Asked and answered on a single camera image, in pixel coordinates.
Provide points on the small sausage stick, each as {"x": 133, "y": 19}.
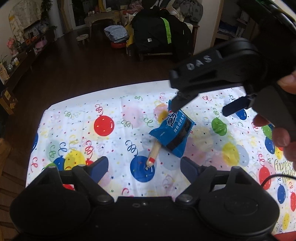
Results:
{"x": 153, "y": 155}

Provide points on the person's right hand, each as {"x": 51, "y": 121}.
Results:
{"x": 281, "y": 136}

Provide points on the wooden chair left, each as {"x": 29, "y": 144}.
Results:
{"x": 5, "y": 149}

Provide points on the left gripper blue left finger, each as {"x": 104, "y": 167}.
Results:
{"x": 98, "y": 169}

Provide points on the balloon birthday tablecloth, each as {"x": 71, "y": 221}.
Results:
{"x": 116, "y": 122}

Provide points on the black backpack green stripe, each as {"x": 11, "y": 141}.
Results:
{"x": 156, "y": 31}

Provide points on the blue snack packet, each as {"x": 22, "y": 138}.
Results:
{"x": 174, "y": 131}

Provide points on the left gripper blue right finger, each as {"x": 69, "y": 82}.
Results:
{"x": 190, "y": 169}

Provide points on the folded blue grey clothes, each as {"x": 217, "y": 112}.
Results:
{"x": 116, "y": 33}

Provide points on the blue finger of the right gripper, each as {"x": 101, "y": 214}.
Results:
{"x": 244, "y": 102}
{"x": 182, "y": 98}

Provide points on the white red cardboard box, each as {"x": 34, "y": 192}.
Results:
{"x": 287, "y": 236}

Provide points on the dark tv sideboard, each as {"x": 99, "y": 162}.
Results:
{"x": 26, "y": 59}

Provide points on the small white stool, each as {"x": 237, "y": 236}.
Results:
{"x": 82, "y": 39}

